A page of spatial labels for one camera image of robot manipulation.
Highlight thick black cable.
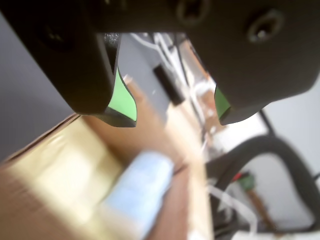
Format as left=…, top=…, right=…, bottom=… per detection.
left=206, top=136, right=320, bottom=234

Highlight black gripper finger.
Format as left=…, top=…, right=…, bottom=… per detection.
left=174, top=0, right=320, bottom=126
left=0, top=0, right=138, bottom=129

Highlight pale yellow paper sheets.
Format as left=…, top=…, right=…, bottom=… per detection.
left=4, top=119, right=141, bottom=240

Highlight black rectangular bar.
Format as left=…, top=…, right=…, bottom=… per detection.
left=153, top=64, right=186, bottom=106

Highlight green terminal connector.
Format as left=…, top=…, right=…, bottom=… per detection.
left=236, top=174, right=259, bottom=191

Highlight brown cardboard box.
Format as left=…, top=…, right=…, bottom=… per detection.
left=0, top=74, right=215, bottom=240

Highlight white blue block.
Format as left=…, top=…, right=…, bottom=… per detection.
left=99, top=149, right=176, bottom=238

